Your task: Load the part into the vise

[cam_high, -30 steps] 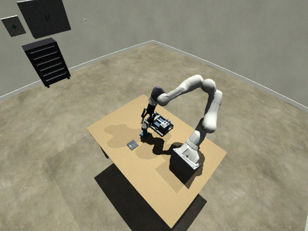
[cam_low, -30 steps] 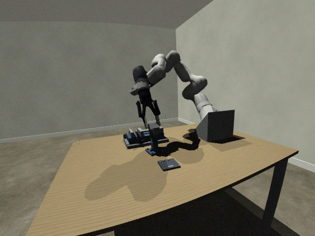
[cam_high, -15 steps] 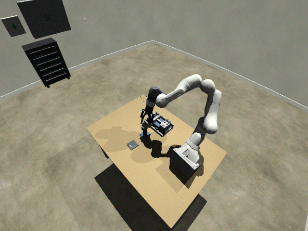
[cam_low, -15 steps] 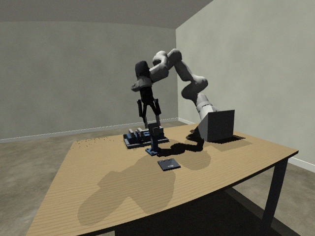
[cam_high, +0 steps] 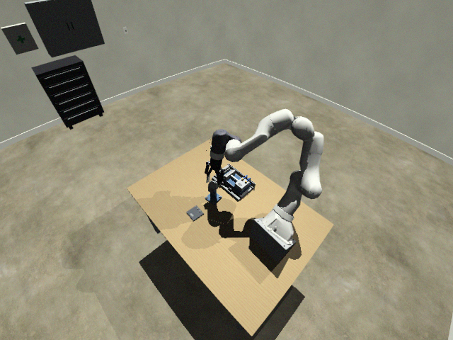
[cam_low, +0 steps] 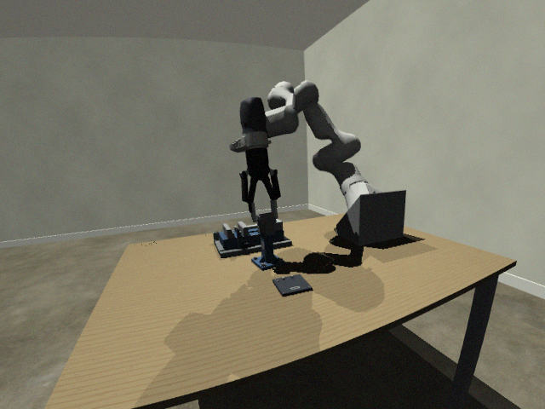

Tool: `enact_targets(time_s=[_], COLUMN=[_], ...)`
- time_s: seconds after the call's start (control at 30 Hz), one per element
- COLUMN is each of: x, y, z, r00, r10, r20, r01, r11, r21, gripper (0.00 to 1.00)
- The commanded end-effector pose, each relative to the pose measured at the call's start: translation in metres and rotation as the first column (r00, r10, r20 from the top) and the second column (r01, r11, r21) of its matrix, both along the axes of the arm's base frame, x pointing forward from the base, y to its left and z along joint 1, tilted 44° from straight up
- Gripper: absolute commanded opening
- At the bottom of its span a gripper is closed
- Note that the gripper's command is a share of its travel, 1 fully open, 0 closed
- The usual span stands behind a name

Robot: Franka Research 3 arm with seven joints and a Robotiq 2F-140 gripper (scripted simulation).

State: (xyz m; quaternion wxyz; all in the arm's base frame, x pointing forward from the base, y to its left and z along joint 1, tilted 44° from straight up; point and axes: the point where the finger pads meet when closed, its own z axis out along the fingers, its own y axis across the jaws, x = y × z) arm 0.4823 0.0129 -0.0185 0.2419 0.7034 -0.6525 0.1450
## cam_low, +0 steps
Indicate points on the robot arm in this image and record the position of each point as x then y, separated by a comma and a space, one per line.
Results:
259, 125

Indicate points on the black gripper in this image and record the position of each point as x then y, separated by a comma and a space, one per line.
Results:
258, 169

